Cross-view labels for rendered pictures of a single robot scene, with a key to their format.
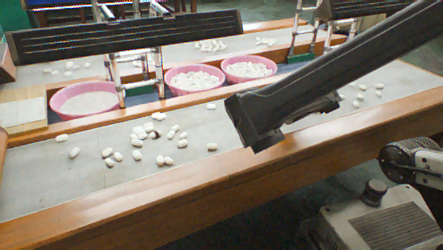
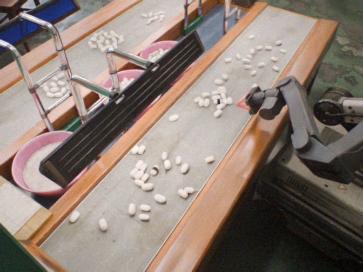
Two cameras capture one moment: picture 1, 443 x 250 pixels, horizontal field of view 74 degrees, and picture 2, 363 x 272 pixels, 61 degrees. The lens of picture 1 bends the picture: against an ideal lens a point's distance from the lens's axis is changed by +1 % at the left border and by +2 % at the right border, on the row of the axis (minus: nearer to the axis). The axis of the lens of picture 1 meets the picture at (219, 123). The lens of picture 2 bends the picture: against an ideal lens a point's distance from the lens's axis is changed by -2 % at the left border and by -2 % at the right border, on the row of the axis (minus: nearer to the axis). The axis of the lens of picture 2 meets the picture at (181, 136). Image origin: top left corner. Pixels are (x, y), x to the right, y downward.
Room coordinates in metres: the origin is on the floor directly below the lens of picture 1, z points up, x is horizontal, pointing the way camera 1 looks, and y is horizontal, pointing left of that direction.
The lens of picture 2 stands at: (0.19, 0.44, 1.63)
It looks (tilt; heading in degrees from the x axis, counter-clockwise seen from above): 49 degrees down; 330
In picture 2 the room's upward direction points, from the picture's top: straight up
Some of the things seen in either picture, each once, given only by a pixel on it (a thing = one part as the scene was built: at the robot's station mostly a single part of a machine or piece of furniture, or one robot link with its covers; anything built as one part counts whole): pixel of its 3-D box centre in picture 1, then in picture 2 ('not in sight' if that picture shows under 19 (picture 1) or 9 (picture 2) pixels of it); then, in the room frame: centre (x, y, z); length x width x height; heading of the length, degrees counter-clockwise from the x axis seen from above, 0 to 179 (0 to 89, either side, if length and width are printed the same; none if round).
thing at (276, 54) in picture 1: (212, 68); (127, 68); (1.40, 0.04, 0.71); 1.81 x 0.05 x 0.11; 118
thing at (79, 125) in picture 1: (244, 96); (183, 91); (1.12, -0.11, 0.71); 1.81 x 0.05 x 0.11; 118
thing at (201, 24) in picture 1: (141, 32); (135, 92); (0.81, 0.22, 1.08); 0.62 x 0.08 x 0.07; 118
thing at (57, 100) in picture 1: (91, 106); (55, 167); (0.98, 0.50, 0.72); 0.27 x 0.27 x 0.10
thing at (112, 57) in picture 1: (143, 78); (122, 124); (0.88, 0.25, 0.90); 0.20 x 0.19 x 0.45; 118
